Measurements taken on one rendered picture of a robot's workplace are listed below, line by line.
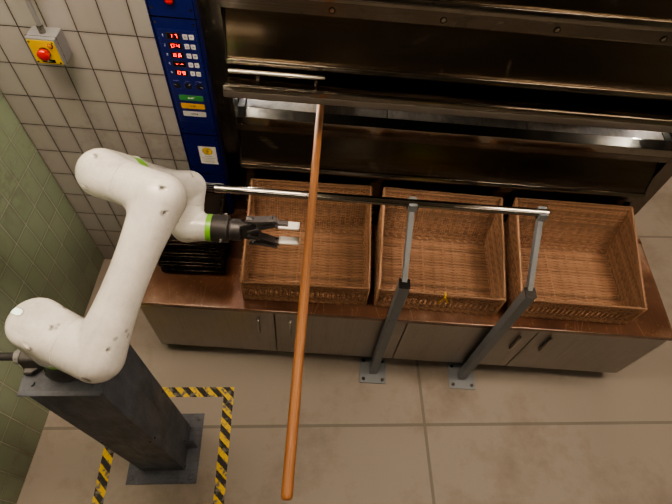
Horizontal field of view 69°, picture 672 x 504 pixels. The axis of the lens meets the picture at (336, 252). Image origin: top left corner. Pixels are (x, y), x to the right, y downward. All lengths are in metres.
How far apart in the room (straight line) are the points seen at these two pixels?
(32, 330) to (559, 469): 2.39
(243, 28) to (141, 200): 0.83
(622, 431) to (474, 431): 0.78
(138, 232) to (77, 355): 0.31
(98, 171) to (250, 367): 1.67
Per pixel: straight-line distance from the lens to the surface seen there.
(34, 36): 2.03
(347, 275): 2.28
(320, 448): 2.59
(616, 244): 2.71
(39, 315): 1.36
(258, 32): 1.83
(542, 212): 1.95
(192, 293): 2.28
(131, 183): 1.23
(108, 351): 1.27
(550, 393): 2.97
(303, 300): 1.51
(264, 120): 2.05
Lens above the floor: 2.54
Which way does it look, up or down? 57 degrees down
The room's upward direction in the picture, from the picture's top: 7 degrees clockwise
